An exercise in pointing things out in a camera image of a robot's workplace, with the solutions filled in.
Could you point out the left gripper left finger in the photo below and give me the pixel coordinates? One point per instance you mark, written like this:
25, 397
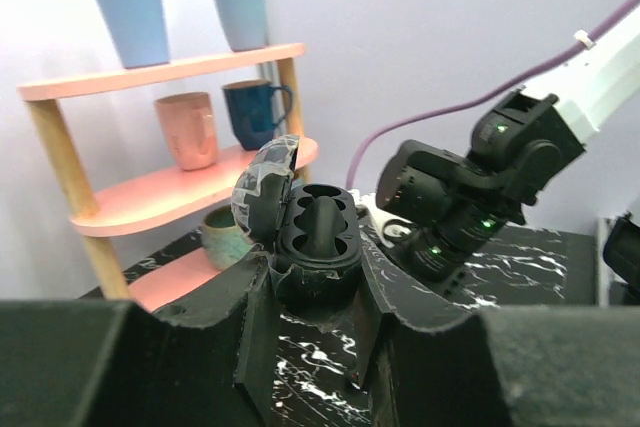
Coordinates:
206, 359

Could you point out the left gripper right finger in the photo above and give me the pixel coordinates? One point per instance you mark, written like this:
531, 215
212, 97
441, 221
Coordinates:
426, 362

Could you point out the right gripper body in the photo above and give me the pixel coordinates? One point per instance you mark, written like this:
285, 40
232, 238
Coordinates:
436, 256

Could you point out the black earbud charging case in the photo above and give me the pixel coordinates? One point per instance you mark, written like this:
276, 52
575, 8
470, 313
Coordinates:
273, 213

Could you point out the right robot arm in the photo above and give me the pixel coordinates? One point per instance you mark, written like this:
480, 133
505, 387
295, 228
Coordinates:
458, 203

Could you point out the black marble mat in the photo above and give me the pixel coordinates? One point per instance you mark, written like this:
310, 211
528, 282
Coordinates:
316, 381

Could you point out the teal glazed mug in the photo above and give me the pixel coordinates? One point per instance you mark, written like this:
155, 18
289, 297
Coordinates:
223, 241

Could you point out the pink three-tier shelf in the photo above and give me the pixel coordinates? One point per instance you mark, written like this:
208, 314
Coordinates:
151, 200

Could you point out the dark blue mug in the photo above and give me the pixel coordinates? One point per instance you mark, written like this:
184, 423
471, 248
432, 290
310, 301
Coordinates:
249, 105

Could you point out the pink mug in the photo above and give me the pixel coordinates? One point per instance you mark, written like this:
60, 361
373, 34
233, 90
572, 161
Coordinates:
188, 126

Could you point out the right blue tumbler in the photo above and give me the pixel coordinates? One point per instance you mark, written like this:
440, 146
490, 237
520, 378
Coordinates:
244, 23

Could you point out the blue tumbler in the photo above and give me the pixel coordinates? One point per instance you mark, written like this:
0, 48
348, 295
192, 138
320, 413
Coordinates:
138, 31
244, 23

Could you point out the left blue tumbler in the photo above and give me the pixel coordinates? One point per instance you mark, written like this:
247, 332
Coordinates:
138, 31

